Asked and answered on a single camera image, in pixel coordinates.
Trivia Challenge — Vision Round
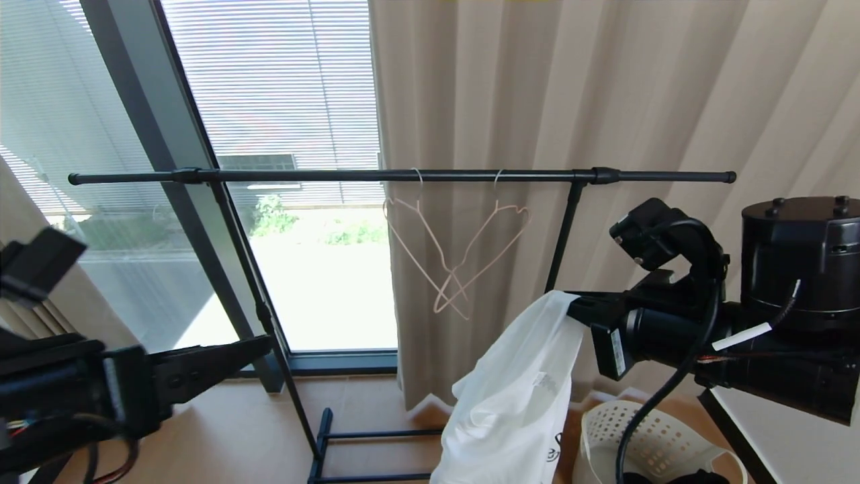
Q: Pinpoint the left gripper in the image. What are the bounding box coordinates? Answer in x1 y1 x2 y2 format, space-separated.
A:
0 334 277 471

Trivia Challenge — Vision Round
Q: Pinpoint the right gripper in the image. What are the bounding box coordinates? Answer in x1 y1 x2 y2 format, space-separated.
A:
566 289 734 382

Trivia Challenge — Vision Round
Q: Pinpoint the black garment with white stripes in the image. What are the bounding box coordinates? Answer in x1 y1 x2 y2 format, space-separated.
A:
621 469 732 484

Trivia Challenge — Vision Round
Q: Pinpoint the white printed T-shirt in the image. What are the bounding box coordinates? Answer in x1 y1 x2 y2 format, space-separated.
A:
429 290 586 484

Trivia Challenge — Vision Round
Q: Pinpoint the pink clothes hanger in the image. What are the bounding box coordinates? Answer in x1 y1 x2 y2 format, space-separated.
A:
382 168 472 321
433 169 532 315

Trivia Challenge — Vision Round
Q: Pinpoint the white laundry basket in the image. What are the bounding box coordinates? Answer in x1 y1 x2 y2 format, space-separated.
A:
578 401 749 484

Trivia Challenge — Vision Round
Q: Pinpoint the black clothes rack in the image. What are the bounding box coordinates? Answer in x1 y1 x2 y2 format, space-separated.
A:
67 166 738 484

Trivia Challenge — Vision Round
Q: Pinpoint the beige curtain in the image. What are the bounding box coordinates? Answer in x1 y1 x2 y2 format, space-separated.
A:
368 0 860 412
0 158 140 352

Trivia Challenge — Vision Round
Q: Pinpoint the window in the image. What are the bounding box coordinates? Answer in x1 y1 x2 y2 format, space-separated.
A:
0 0 399 395

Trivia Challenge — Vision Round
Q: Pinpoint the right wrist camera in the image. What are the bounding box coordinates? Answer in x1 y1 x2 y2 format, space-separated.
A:
609 197 730 300

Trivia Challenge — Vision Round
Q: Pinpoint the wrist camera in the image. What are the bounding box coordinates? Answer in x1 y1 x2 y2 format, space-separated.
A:
0 227 101 354
609 197 730 300

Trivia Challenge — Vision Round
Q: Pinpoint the black cable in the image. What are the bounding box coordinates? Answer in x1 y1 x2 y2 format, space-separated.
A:
614 218 733 484

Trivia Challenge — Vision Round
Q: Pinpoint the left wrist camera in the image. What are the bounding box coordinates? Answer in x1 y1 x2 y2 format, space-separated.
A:
0 227 101 354

